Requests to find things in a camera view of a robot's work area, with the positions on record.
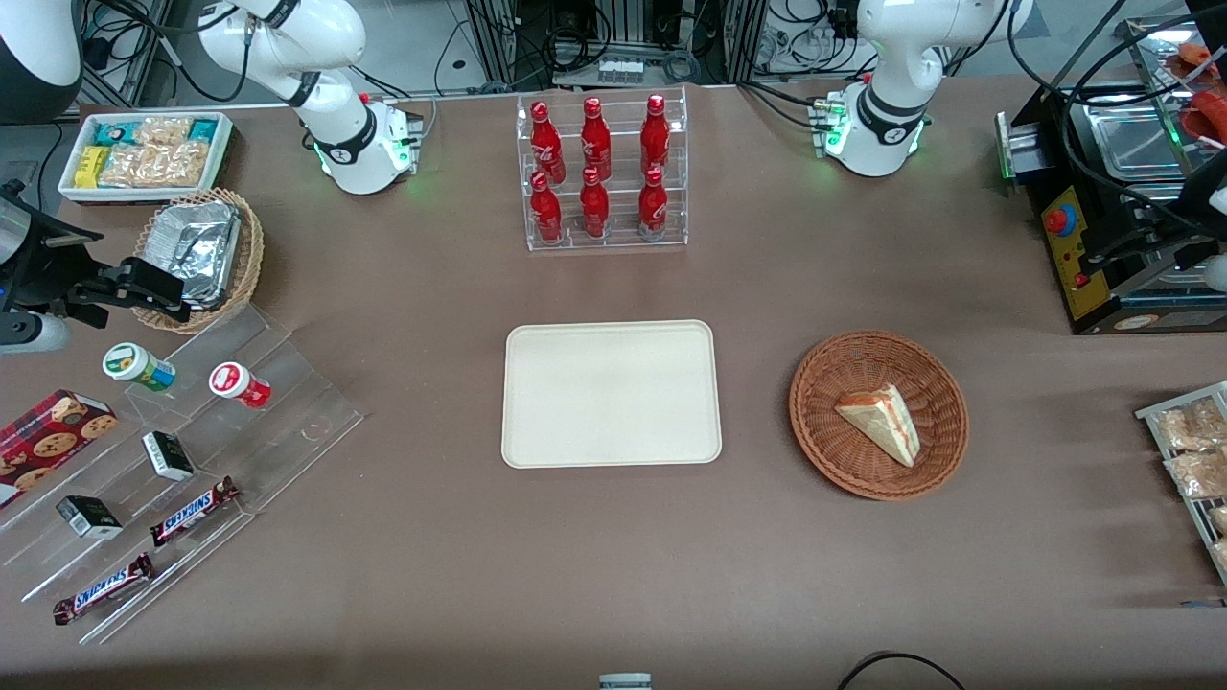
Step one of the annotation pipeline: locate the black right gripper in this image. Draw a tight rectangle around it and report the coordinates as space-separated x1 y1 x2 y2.
29 218 191 329

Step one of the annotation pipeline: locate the triangular sandwich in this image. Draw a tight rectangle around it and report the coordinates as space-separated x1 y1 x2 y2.
834 383 922 469

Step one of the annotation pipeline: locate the small wicker basket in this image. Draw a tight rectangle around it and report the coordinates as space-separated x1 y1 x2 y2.
132 188 266 334

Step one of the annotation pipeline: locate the large round brown wicker basket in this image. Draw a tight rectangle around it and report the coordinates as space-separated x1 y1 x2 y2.
789 331 970 501

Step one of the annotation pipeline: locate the cream rectangular tray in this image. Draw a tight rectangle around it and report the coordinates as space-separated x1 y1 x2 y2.
501 320 723 470

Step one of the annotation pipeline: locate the green lid cup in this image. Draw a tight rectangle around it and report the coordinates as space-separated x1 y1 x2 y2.
103 342 177 393

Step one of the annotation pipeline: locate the red lid cup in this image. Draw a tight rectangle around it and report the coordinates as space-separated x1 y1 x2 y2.
209 361 272 410

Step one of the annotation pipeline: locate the clear rice cracker bag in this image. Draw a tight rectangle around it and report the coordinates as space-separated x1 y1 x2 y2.
99 117 211 189

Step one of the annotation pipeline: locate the black food warmer cabinet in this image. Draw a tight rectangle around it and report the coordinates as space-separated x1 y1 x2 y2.
995 14 1227 336

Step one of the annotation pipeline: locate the steel warmer pan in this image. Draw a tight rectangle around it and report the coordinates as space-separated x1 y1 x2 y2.
1083 96 1192 180

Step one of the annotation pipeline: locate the red sausage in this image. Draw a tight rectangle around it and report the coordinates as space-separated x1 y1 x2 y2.
1187 88 1227 147

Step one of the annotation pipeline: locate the clear bag of pastries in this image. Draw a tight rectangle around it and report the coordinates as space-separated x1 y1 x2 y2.
1155 401 1227 452
1165 450 1227 500

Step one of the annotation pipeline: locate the small black box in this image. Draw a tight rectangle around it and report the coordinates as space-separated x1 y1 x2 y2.
142 431 196 482
56 494 124 540

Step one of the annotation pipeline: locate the white rectangular snack bin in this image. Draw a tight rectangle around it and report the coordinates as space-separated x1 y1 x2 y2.
58 111 235 204

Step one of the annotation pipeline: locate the clear acrylic stepped display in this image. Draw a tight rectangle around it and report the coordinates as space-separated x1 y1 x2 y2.
0 305 366 645

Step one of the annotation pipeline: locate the red cookie box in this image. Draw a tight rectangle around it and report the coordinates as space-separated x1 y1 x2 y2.
0 388 119 509

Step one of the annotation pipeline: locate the snickers chocolate bar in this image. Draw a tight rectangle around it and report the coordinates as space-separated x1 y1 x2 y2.
149 476 241 548
53 553 156 626

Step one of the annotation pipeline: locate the red cola bottle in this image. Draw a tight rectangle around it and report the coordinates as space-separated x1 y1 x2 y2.
638 166 669 238
579 168 611 240
530 172 564 243
580 97 613 181
640 94 671 175
530 101 567 183

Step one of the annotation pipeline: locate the clear acrylic bottle rack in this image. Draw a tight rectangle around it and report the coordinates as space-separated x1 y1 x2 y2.
516 86 689 252

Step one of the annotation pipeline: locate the grey wire rack tray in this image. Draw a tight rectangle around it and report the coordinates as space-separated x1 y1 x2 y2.
1136 381 1227 586

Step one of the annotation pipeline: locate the black floor cable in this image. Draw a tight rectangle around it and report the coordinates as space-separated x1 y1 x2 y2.
837 652 969 690

